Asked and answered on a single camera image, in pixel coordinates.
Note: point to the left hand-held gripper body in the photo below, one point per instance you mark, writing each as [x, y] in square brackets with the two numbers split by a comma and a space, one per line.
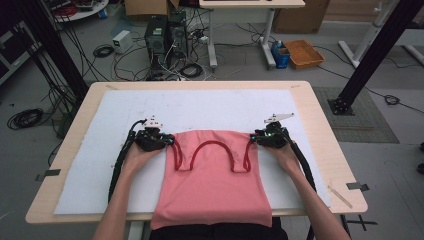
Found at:
[150, 140]

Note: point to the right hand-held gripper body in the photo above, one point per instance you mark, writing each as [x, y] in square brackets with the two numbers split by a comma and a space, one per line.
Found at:
[275, 136]

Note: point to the pink tank top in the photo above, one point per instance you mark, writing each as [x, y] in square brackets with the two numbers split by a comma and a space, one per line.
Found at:
[213, 193]

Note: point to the person's left hand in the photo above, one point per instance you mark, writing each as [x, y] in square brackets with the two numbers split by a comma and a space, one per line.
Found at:
[140, 160]

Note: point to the person's right hand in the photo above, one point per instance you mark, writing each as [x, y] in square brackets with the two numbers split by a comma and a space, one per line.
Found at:
[288, 160]

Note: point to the white table mat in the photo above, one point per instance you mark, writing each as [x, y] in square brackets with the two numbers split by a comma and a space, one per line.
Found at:
[100, 166]

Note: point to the blue container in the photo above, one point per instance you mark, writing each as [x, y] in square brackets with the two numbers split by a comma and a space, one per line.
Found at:
[280, 58]

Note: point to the orange tray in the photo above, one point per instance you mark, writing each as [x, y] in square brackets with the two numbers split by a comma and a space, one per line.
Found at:
[303, 53]

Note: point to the wooden stick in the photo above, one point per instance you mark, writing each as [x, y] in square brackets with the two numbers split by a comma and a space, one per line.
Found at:
[340, 196]

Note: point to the grey floor mat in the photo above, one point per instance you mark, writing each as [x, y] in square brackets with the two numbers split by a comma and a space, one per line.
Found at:
[366, 126]

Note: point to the grey tape strip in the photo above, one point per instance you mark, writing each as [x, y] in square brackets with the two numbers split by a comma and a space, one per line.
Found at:
[356, 186]
[50, 173]

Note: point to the black computer tower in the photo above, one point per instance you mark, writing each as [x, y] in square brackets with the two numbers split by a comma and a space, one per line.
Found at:
[178, 33]
[156, 41]

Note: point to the person's dark clothing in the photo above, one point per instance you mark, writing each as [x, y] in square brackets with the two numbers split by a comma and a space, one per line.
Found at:
[216, 234]

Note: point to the white power supply box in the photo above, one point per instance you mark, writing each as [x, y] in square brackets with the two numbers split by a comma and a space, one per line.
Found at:
[122, 41]

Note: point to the large closed cardboard box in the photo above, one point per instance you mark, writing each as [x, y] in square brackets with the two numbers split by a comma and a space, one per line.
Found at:
[300, 16]

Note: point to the open cardboard box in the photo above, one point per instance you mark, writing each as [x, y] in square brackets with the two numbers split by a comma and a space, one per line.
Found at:
[146, 6]

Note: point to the white desk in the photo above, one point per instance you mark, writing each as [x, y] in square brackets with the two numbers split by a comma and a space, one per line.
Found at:
[250, 4]

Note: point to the round white table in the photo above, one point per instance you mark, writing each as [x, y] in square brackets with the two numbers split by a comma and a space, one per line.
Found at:
[83, 10]

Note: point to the dark equipment rack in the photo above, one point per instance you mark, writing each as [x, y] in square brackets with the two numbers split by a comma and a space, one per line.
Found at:
[13, 50]

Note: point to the black frame post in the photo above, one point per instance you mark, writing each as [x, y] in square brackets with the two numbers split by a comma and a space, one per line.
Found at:
[376, 50]
[56, 50]

